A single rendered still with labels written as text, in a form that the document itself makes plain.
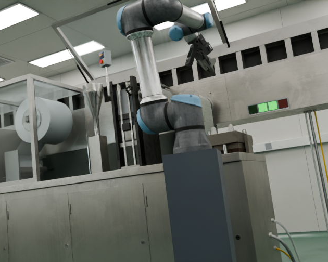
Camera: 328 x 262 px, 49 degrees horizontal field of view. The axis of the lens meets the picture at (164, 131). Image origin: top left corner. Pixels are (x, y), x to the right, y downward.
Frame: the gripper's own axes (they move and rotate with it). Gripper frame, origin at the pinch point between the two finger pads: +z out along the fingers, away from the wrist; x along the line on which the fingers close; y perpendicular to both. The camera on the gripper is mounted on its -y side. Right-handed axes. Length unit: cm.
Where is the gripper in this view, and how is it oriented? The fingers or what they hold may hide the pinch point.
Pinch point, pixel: (209, 70)
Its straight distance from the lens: 204.2
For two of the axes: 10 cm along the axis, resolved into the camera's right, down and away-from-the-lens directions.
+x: -4.7, -0.8, 8.8
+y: 6.8, -6.7, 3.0
